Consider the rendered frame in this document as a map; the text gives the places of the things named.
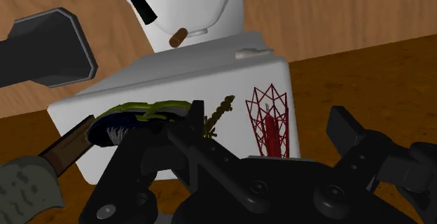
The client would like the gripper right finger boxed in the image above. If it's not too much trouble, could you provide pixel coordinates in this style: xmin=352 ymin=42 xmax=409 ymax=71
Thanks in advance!
xmin=313 ymin=105 xmax=437 ymax=224

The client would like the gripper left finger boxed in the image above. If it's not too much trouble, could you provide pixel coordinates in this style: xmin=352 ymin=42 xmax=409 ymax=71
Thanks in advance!
xmin=78 ymin=100 xmax=271 ymax=224

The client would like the olive green plant sprig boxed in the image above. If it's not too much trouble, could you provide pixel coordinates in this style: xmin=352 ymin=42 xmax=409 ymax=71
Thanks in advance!
xmin=203 ymin=94 xmax=236 ymax=139

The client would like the white toilet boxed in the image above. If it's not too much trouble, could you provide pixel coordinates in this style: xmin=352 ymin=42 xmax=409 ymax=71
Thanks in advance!
xmin=47 ymin=0 xmax=302 ymax=186

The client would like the brown cylinder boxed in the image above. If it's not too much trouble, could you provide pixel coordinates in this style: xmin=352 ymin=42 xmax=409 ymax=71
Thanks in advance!
xmin=168 ymin=27 xmax=190 ymax=49

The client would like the grey green patterned cloth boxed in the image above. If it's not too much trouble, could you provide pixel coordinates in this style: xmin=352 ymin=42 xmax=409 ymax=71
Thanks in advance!
xmin=0 ymin=155 xmax=66 ymax=224

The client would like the dark grey octagonal block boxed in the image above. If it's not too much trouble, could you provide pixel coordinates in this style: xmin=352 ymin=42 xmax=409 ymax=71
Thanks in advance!
xmin=0 ymin=7 xmax=99 ymax=89

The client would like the red wire candle holder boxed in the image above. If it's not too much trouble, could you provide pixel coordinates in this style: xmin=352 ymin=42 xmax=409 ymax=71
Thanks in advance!
xmin=244 ymin=83 xmax=291 ymax=159

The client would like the blue brush with wooden handle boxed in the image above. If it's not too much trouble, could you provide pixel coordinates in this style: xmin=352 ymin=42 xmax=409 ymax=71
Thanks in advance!
xmin=38 ymin=101 xmax=193 ymax=179

